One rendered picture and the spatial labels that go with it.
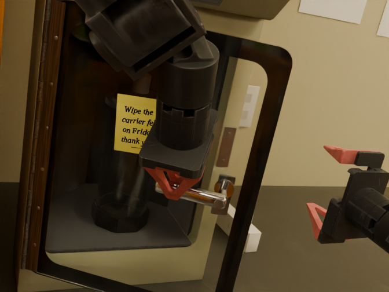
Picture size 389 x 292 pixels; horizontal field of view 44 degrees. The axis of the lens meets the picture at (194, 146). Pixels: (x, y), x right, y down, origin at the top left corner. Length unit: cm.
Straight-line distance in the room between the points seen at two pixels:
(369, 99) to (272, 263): 71
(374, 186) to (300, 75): 72
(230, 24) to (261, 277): 49
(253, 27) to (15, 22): 54
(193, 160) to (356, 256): 73
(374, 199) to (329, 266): 44
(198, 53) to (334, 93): 103
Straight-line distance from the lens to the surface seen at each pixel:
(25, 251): 76
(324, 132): 148
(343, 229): 70
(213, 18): 72
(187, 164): 49
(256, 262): 101
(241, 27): 74
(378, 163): 71
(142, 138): 63
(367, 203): 66
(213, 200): 58
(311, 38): 135
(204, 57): 45
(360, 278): 108
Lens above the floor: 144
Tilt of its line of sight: 18 degrees down
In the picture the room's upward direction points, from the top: 12 degrees clockwise
